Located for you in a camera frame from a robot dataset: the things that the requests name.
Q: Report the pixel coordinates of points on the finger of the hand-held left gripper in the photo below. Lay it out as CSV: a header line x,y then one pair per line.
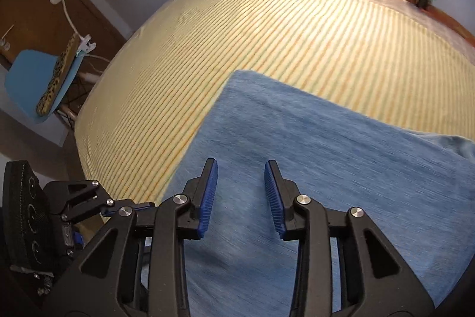
x,y
79,202

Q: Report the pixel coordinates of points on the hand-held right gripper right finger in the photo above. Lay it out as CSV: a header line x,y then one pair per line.
x,y
272,198

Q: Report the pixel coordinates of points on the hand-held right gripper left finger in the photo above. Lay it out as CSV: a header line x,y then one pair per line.
x,y
207,190

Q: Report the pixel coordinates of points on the blue denim pants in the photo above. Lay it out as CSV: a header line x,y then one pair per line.
x,y
334,153

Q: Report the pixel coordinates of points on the leopard print cushion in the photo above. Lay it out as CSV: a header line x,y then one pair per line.
x,y
55,83

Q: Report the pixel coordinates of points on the blue chair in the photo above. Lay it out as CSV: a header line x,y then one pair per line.
x,y
26,79

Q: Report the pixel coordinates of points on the yellow striped bed sheet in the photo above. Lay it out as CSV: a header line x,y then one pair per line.
x,y
259,34

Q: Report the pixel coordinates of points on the brown wooden cabinet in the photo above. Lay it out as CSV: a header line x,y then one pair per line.
x,y
33,5

